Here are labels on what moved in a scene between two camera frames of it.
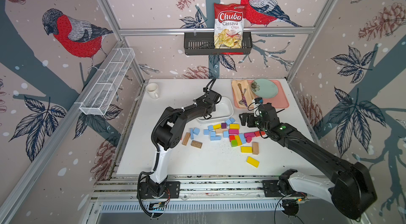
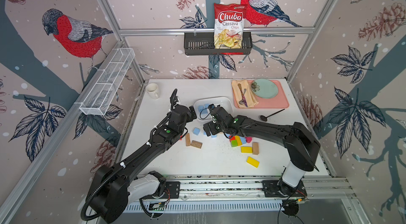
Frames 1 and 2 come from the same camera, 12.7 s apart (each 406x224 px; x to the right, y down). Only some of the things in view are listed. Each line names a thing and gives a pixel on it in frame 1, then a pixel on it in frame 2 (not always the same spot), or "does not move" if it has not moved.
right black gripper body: [264, 126] to [213, 129]
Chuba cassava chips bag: [229, 22] does not move
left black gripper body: [213, 108] to [189, 118]
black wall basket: [204, 44] does not move
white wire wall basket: [103, 88] does not move
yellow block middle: [246, 149] does not move
